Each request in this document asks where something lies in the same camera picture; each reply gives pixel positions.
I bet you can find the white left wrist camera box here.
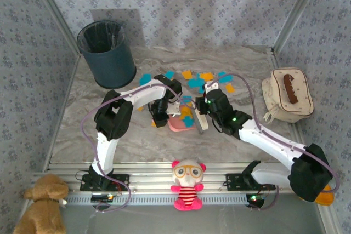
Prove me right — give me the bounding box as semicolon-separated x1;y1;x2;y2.
165;101;182;117

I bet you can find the cream hand brush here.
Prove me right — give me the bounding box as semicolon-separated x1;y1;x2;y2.
193;106;210;135

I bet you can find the dark blue trash bin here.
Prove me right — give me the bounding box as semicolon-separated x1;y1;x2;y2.
76;20;137;89

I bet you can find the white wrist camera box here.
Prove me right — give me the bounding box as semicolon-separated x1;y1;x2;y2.
165;101;182;117
205;81;220;94

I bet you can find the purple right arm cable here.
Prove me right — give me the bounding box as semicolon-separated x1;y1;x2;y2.
207;73;342;212

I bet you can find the brown teddy bear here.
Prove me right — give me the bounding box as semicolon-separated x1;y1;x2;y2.
13;173;69;234

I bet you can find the pink striped plush doll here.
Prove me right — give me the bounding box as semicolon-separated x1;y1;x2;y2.
170;159;207;212

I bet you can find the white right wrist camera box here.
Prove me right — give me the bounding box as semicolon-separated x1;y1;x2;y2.
205;81;220;94

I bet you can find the black control board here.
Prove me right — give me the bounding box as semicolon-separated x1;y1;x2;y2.
91;193;115;209
246;193;266;209

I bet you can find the pink plastic dustpan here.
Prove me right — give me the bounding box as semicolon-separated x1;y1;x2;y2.
166;101;199;133

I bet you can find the grey slotted cable duct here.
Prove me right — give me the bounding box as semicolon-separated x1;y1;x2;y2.
65;193;247;207

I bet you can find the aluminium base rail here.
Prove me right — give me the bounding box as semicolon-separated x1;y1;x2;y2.
31;162;291;195

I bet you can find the orange yellow plastic toy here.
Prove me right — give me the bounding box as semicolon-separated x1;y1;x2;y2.
298;184;336;206

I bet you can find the beige pouch brown handle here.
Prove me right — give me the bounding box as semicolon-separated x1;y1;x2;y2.
261;67;315;124

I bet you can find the aluminium frame post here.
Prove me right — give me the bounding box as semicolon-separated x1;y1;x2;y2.
29;0;83;58
270;0;327;54

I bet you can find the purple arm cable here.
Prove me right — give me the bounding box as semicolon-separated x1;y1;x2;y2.
207;73;342;212
81;82;198;213

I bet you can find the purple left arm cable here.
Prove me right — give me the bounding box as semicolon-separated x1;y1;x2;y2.
81;82;198;213

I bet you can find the large blue paper scrap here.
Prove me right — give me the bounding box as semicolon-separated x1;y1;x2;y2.
139;73;152;87

